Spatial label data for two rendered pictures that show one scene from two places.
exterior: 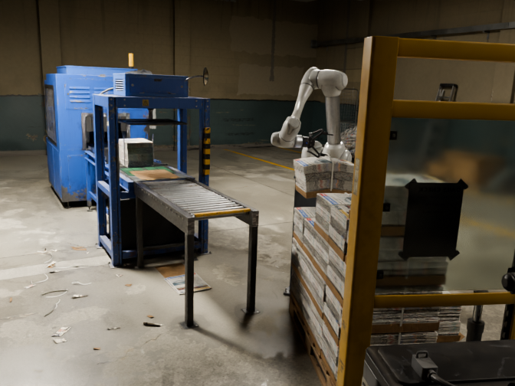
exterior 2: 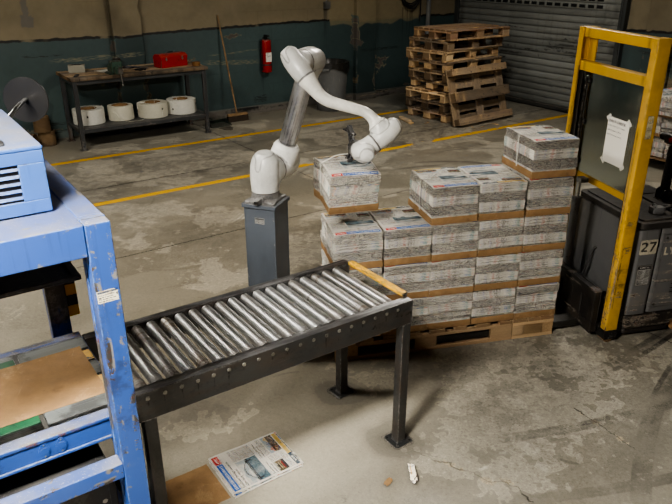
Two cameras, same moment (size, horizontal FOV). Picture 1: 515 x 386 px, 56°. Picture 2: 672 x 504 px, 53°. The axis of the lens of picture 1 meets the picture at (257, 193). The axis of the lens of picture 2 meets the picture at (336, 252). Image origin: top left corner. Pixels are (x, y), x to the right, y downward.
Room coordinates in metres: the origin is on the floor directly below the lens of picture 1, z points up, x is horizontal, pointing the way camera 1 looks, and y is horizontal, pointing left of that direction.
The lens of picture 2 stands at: (3.70, 3.14, 2.24)
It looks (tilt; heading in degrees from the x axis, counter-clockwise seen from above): 24 degrees down; 265
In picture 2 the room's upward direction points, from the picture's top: straight up
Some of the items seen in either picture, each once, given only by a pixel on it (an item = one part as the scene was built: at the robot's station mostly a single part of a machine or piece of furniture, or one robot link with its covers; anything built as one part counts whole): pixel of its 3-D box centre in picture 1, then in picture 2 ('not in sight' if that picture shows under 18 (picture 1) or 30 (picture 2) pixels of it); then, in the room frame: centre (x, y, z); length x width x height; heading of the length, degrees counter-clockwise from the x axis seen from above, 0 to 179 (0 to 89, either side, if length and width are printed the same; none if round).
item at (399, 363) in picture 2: (189, 279); (400, 383); (3.15, 0.45, 0.34); 0.06 x 0.06 x 0.68; 30
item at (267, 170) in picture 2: (313, 155); (265, 170); (3.78, -0.43, 1.17); 0.18 x 0.16 x 0.22; 61
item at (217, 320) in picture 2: (183, 193); (227, 330); (3.95, 0.62, 0.77); 0.47 x 0.05 x 0.05; 120
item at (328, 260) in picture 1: (339, 292); (418, 277); (2.87, -0.54, 0.42); 1.17 x 0.39 x 0.83; 8
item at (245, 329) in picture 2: (186, 195); (241, 325); (3.89, 0.59, 0.77); 0.47 x 0.05 x 0.05; 120
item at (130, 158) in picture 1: (135, 152); not in sight; (5.21, 1.34, 0.93); 0.38 x 0.30 x 0.26; 30
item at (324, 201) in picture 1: (352, 217); (442, 195); (2.75, -0.57, 0.95); 0.38 x 0.29 x 0.23; 100
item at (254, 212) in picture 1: (217, 198); (230, 305); (3.96, 0.34, 0.74); 1.34 x 0.05 x 0.12; 30
